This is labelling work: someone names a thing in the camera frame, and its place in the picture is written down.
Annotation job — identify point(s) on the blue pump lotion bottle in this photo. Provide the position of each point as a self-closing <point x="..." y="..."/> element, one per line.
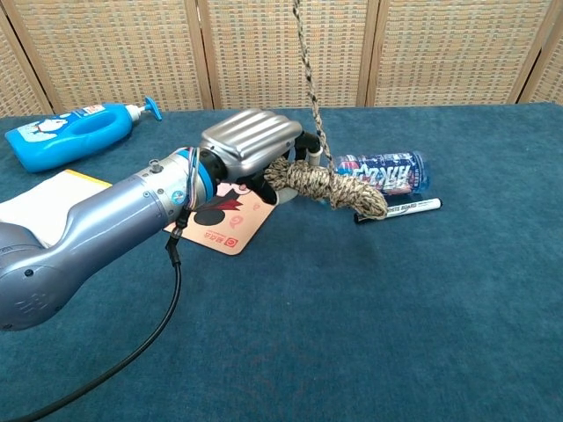
<point x="66" y="132"/>

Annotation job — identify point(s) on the white whiteboard marker black cap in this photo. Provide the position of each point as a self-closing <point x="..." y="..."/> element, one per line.
<point x="418" y="205"/>

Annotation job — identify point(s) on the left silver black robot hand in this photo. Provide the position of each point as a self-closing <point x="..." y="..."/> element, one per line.
<point x="250" y="136"/>

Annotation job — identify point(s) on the teal felt table cover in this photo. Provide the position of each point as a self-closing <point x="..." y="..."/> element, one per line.
<point x="352" y="307"/>

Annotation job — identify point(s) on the woven bamboo screen panel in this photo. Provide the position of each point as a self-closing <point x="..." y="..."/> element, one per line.
<point x="550" y="74"/>
<point x="264" y="53"/>
<point x="123" y="53"/>
<point x="453" y="53"/>
<point x="17" y="79"/>

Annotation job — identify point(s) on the pink cartoon mouse pad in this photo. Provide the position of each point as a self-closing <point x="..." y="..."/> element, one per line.
<point x="228" y="224"/>

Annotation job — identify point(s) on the white notepad with yellow edge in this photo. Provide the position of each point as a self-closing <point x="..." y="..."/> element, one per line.
<point x="39" y="198"/>

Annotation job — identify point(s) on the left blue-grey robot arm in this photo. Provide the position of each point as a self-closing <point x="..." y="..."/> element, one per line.
<point x="110" y="211"/>

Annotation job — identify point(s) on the blue labelled drink bottle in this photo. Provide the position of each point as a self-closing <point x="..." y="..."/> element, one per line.
<point x="396" y="176"/>

